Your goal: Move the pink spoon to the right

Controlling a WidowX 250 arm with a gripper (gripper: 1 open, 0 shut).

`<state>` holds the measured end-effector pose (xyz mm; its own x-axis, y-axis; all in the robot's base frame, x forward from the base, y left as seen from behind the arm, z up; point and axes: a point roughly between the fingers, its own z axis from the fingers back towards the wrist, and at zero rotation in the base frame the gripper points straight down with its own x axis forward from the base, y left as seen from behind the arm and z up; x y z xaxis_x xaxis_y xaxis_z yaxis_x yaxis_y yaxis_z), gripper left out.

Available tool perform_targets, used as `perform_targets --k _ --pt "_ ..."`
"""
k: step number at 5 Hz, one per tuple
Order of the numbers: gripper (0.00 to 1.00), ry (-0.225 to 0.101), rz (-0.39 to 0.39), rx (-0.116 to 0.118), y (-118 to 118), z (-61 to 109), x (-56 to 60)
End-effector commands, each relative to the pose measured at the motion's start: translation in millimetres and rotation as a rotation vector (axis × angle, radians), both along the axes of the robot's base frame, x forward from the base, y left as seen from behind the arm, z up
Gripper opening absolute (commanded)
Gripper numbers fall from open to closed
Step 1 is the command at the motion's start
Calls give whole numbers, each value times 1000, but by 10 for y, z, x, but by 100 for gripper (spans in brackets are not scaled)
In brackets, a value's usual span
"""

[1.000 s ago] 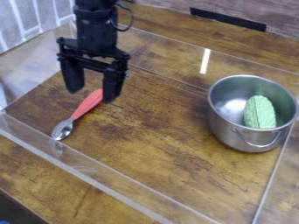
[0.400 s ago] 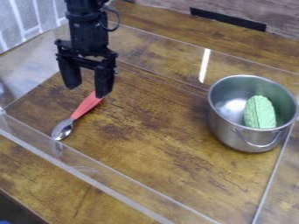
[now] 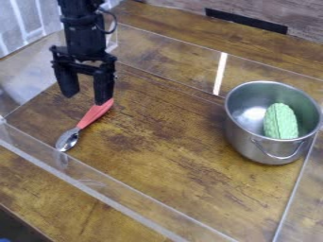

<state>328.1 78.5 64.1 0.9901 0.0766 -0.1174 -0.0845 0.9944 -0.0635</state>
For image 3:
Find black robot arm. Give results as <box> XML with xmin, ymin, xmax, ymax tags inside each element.
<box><xmin>50</xmin><ymin>0</ymin><xmax>118</xmax><ymax>105</ymax></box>

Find pink handled metal spoon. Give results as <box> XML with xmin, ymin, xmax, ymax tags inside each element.
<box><xmin>57</xmin><ymin>98</ymin><xmax>114</xmax><ymax>152</ymax></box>

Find green knitted toy vegetable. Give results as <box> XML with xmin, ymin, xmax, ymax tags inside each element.
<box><xmin>265</xmin><ymin>103</ymin><xmax>300</xmax><ymax>139</ymax></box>

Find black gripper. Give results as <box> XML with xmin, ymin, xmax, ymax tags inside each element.
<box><xmin>50</xmin><ymin>15</ymin><xmax>119</xmax><ymax>106</ymax></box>

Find black strip on wall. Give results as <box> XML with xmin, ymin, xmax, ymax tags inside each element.
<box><xmin>205</xmin><ymin>8</ymin><xmax>289</xmax><ymax>35</ymax></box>

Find stainless steel pot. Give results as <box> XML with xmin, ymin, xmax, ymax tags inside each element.
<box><xmin>225</xmin><ymin>80</ymin><xmax>322</xmax><ymax>165</ymax></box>

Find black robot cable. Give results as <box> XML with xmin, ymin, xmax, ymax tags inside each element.
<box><xmin>97</xmin><ymin>8</ymin><xmax>119</xmax><ymax>35</ymax></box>

